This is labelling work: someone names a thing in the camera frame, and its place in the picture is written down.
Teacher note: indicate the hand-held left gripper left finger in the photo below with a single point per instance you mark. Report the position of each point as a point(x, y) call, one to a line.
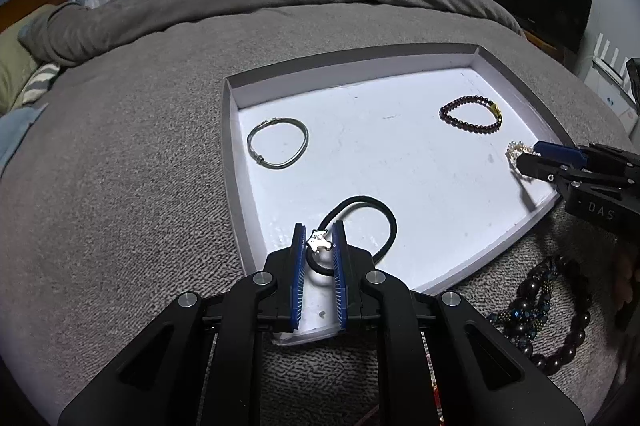
point(296, 286)

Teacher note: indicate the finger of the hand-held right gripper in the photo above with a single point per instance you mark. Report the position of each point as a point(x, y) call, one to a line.
point(557, 151)
point(542, 166)

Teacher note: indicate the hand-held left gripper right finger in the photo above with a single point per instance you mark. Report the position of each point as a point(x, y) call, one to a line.
point(341, 286)

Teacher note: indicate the grey cardboard tray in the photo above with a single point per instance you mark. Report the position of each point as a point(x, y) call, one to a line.
point(400, 166)

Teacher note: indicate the person's right hand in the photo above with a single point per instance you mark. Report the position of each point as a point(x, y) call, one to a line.
point(630, 278)

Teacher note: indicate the white cabinet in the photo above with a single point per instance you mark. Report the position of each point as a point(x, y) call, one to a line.
point(607, 99)

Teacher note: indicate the white router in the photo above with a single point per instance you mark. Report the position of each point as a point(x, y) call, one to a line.
point(607, 61)

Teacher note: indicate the wooden television stand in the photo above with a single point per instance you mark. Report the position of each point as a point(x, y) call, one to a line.
point(542, 42)

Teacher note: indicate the silver bangle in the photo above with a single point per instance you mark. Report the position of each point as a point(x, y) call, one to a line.
point(260, 159)

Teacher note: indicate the blue cloth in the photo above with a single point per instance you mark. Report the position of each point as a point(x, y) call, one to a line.
point(15, 131)

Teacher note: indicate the striped pillow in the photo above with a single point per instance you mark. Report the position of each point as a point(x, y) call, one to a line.
point(40, 81)

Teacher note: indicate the green pillow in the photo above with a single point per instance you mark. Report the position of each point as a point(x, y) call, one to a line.
point(12, 66)

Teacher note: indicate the wooden headboard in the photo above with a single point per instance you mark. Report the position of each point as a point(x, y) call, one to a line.
point(35, 1)

